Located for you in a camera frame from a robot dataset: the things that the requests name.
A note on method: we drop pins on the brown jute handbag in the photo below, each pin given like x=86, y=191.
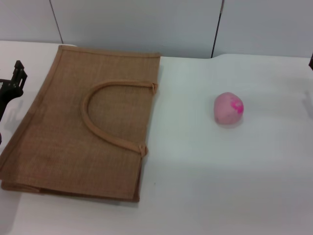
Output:
x=61, y=122

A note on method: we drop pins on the pink round ball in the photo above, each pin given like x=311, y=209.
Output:
x=226, y=110

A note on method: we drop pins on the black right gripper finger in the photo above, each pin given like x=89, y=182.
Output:
x=311, y=60

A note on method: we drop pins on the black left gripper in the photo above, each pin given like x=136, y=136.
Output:
x=7, y=93

